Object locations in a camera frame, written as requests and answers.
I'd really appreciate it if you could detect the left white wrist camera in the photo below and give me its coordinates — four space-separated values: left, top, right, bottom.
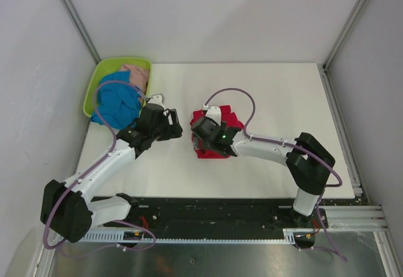
145 94 166 110

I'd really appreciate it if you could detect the grey slotted cable duct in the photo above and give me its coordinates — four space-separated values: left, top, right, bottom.
78 229 315 245

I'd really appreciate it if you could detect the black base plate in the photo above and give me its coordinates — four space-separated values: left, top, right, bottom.
123 197 328 229

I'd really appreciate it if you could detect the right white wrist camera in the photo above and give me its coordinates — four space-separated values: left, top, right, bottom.
202 104 222 125

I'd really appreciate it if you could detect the blue t shirt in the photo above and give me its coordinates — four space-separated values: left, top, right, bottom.
91 71 145 130

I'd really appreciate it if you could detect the lime green plastic bin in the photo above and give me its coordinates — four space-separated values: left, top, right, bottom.
82 57 152 118

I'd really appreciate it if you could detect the left aluminium frame post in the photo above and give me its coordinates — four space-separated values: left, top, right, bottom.
60 0 101 64

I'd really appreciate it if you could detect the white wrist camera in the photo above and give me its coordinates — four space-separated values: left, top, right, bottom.
202 104 222 125
145 94 166 110

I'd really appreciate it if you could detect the aluminium frame post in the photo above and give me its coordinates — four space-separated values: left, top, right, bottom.
322 0 370 71
60 0 101 64

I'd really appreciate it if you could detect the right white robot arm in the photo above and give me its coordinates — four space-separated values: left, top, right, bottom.
191 116 336 227

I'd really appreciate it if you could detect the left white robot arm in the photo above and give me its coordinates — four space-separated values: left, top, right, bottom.
40 104 183 243

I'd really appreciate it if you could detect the beige pink t shirt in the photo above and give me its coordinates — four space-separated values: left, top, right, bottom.
119 64 150 93

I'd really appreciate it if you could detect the aluminium front rail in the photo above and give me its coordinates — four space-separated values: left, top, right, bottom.
322 206 389 232

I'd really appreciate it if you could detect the red t shirt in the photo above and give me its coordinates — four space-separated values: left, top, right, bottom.
190 105 244 159

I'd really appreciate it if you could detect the right aluminium frame post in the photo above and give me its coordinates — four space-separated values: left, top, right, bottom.
322 0 370 71

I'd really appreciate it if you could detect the right aluminium side rail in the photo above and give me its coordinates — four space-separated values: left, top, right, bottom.
317 64 364 196

